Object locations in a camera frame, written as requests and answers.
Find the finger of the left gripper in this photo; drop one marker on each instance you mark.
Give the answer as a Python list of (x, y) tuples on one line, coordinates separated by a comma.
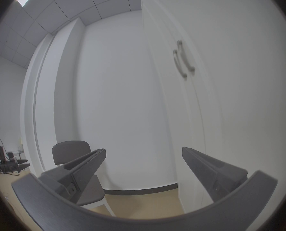
[(22, 162), (23, 166)]

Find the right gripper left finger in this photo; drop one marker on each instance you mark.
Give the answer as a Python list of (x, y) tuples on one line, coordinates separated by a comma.
[(82, 172)]

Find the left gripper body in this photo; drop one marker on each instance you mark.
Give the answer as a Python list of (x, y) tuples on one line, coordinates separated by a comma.
[(10, 165)]

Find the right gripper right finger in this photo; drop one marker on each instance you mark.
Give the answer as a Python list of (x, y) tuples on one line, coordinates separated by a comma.
[(205, 174)]

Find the grey and white chair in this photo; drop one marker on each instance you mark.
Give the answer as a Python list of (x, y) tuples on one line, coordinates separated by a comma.
[(68, 150)]

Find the white wardrobe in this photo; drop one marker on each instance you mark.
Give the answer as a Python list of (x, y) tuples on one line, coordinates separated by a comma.
[(229, 80)]

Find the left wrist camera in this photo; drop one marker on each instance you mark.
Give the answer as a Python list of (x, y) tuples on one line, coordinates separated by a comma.
[(10, 154)]

